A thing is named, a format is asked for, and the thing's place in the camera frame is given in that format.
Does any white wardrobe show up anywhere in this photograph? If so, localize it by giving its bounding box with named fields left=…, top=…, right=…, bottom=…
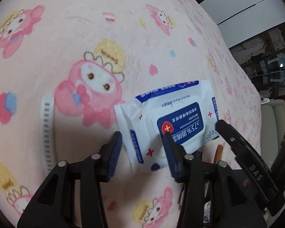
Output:
left=199, top=0, right=285, bottom=51

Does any white blue wet wipes pack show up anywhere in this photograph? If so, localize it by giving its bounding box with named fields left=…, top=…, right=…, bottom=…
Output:
left=114, top=79, right=220, bottom=172

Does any wooden comb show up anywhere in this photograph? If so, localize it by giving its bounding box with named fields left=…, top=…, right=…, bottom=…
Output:
left=214, top=144, right=228, bottom=165

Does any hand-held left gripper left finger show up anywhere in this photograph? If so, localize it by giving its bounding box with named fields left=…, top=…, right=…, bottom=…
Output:
left=17, top=131, right=123, bottom=228

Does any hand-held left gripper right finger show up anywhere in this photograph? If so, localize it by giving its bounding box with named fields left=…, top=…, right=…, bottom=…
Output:
left=163, top=133, right=268, bottom=228

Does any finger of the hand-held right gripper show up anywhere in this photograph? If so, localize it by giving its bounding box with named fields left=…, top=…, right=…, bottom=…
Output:
left=215, top=120, right=249, bottom=159

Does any white smart watch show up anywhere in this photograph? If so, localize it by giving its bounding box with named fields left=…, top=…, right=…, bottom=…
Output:
left=39, top=94, right=57, bottom=175

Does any glass display cabinet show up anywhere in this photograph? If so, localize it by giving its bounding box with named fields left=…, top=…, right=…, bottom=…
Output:
left=229, top=20, right=285, bottom=101

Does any grey padded headboard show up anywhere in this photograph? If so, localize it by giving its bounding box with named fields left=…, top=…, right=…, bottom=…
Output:
left=260, top=98, right=285, bottom=153

